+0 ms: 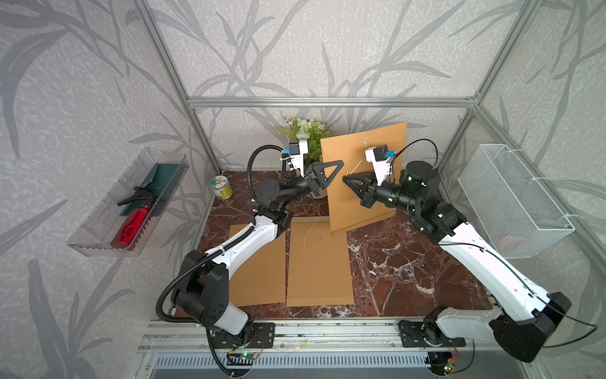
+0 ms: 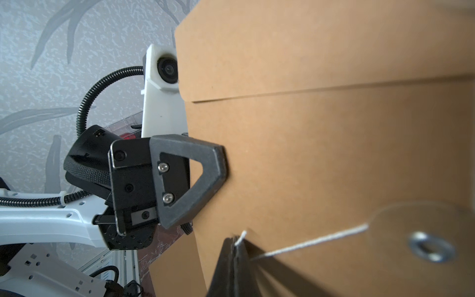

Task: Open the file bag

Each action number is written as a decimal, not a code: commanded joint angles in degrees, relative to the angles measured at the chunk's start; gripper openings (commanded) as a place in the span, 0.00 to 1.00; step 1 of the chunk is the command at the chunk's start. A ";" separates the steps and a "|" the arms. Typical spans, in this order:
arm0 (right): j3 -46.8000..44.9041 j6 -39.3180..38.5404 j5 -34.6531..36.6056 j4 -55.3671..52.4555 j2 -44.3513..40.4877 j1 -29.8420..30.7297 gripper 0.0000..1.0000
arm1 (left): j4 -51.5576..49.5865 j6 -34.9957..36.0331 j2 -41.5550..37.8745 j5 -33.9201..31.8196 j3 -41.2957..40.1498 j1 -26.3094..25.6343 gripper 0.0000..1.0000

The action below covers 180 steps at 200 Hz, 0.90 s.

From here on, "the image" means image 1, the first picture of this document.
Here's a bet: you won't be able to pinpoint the brown file bag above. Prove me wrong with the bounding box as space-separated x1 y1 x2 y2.
321 123 407 235
229 235 287 307
286 216 354 307

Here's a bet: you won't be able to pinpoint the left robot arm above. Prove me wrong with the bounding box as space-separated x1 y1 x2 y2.
156 145 344 347

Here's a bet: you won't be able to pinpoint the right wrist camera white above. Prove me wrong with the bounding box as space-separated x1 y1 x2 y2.
365 145 395 186

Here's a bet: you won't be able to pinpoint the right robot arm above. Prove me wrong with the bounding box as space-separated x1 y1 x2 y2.
342 145 571 363

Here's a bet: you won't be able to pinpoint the white file bag string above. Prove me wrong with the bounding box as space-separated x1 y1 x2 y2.
300 216 319 253

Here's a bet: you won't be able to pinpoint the white wire mesh basket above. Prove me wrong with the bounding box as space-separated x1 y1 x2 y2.
459 144 575 259

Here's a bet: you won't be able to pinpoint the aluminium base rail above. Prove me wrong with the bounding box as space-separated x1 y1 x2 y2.
136 318 529 354

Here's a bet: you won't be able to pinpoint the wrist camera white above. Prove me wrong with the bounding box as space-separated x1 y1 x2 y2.
281 140 309 178
365 145 395 186

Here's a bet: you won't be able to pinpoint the clear plastic wall tray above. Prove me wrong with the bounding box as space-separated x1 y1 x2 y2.
67 148 189 257

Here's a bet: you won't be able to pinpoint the green plant white flowers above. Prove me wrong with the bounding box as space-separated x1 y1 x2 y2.
276 117 335 164

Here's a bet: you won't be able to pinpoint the dark green cloth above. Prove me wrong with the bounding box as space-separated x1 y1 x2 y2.
118 164 188 217

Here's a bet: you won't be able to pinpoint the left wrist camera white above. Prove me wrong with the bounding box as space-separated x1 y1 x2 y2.
281 140 309 178

